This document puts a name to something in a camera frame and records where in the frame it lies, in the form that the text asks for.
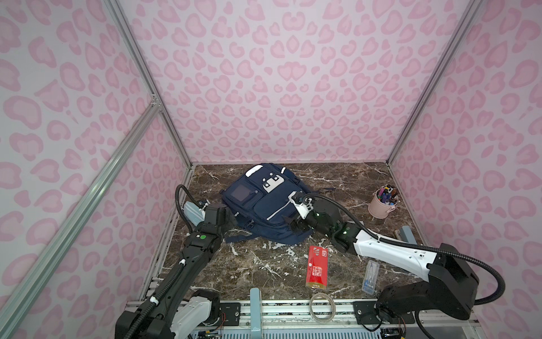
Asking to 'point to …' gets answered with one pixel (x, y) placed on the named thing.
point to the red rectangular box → (317, 267)
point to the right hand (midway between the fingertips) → (291, 205)
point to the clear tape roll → (333, 312)
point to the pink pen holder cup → (385, 200)
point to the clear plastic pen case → (370, 277)
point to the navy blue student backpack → (257, 201)
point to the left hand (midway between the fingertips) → (223, 214)
